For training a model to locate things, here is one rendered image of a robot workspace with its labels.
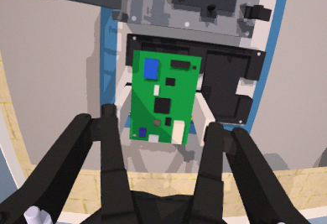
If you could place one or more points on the green circuit board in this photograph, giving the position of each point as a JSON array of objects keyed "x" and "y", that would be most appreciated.
[{"x": 163, "y": 94}]

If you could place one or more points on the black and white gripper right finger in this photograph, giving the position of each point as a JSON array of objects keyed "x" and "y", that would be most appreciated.
[{"x": 264, "y": 199}]

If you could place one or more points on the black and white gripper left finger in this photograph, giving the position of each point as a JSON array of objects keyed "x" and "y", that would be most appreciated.
[{"x": 42, "y": 197}]

